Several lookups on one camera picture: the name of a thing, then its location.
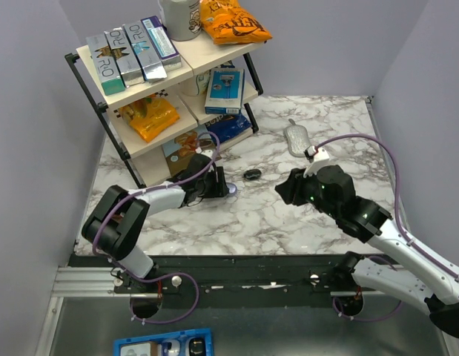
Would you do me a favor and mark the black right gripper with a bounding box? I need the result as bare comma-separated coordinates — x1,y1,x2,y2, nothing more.
274,163,340,220

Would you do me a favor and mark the black earbud charging case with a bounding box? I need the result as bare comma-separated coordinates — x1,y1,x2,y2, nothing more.
243,168,262,181

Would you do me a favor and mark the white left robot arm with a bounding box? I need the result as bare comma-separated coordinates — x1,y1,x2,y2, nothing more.
82,154,237,293

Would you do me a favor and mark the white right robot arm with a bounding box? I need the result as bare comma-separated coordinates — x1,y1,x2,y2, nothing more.
275,165,459,339

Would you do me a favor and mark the brown cookie bag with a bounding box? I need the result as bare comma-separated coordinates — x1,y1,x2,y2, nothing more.
162,125,216,177

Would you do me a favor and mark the dark blue snack bag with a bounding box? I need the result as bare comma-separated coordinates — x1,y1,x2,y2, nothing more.
205,114,251,144

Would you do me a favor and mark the orange snack bag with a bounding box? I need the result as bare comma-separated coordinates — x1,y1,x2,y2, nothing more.
118,96,180,143

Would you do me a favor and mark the blue razor box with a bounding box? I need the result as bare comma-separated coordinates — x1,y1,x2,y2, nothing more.
205,67,245,116

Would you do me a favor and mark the white cup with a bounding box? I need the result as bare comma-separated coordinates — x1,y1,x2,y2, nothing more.
179,70,211,96

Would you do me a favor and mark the purple white box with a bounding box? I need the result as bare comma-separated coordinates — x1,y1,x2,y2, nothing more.
141,16,182,71

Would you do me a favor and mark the blue silver RO box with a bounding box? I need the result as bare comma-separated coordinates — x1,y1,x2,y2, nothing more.
123,21,167,82

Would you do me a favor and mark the teal RO box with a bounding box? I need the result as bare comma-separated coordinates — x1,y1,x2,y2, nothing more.
86,33,125,96

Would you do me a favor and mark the blue plastic tray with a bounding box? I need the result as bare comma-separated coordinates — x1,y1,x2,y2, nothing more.
113,329,214,356

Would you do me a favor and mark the orange chips bag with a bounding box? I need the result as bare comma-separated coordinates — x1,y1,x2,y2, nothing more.
199,0,272,45

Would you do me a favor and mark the grey printed mug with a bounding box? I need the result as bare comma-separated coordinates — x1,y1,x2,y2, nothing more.
158,0,201,42

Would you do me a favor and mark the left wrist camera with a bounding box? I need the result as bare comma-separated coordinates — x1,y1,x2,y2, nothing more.
195,147,219,159

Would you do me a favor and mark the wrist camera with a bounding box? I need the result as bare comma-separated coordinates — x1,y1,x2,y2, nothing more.
195,147,219,159
303,145,330,178

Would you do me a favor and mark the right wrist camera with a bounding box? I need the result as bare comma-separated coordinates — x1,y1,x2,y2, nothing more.
303,145,330,178

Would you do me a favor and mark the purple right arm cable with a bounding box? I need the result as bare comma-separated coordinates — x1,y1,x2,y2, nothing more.
314,133,459,323

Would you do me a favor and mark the black frame wooden shelf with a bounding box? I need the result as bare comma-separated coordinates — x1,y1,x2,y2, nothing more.
65,33,263,188

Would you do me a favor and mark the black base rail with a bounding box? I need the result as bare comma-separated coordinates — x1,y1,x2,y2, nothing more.
113,254,378,309

